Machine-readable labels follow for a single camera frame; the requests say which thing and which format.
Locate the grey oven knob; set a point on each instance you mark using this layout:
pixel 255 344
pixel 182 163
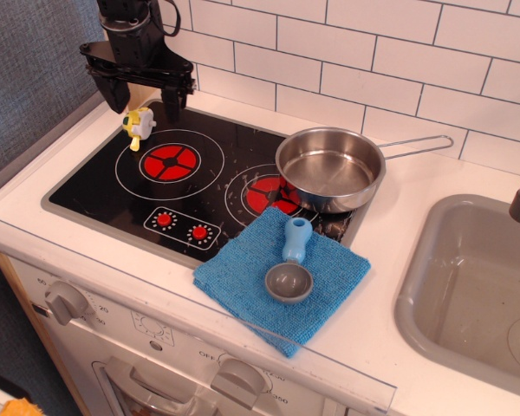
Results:
pixel 239 382
pixel 65 302

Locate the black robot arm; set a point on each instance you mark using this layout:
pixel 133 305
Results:
pixel 135 52

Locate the silver metal pan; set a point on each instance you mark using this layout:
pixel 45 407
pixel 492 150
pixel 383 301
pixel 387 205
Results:
pixel 334 170

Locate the black toy stovetop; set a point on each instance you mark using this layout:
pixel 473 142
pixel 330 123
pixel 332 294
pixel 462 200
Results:
pixel 193 185

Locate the grey left oven knob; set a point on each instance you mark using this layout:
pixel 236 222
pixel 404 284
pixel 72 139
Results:
pixel 65 302

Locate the orange object at corner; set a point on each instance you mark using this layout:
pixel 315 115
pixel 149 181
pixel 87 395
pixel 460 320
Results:
pixel 20 407

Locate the blue folded cloth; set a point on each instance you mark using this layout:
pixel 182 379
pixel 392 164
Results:
pixel 235 279

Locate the grey right oven knob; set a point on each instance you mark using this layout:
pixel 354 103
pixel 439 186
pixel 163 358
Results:
pixel 239 382

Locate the blue handled grey scoop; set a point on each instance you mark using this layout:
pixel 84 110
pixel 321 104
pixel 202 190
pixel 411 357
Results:
pixel 289 282

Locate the grey sink basin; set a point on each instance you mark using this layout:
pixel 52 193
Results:
pixel 459 304

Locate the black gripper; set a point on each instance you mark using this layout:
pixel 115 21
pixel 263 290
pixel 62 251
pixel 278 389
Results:
pixel 139 57

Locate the yellow and white toy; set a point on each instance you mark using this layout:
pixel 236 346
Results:
pixel 139 124

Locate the white toy oven front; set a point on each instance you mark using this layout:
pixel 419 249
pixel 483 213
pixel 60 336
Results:
pixel 117 360

